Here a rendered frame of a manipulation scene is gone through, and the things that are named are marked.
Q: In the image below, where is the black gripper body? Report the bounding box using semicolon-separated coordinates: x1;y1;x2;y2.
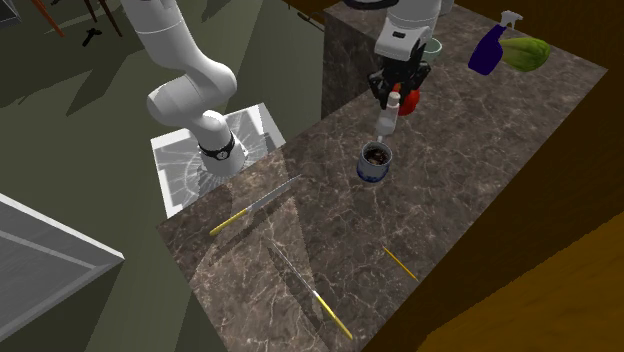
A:
381;40;432;85

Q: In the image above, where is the yellow pencil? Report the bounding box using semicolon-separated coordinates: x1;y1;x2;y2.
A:
381;245;420;283

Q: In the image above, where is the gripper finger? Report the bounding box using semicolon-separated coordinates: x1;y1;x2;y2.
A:
367;70;394;111
412;62;433;93

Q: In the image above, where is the pale green bowl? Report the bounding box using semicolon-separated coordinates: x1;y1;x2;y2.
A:
420;37;444;65

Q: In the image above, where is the white patterned robot stand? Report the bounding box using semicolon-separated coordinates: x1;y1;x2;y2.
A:
149;102;287;220

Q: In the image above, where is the dark blue spray bottle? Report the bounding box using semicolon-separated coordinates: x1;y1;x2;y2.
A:
467;10;525;77

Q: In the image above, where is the blue and white cup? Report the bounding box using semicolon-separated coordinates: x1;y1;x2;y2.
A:
356;140;394;184

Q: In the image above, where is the yellow-handled knife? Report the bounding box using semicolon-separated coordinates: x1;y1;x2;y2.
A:
208;173;303;238
266;240;355;341

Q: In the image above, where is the grey cabinet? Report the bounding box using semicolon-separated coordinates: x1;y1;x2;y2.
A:
0;192;126;343

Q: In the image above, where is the white bottle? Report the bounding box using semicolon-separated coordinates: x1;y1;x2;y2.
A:
373;90;402;144

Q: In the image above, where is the brown wooden chair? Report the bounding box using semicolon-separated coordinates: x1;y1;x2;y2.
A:
30;0;124;39

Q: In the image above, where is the small black object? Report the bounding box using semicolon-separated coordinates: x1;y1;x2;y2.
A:
81;27;104;48

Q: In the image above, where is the red bottle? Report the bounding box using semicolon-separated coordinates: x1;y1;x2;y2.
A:
392;82;422;118

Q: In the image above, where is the green lettuce head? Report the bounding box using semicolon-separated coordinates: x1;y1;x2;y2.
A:
498;36;553;74

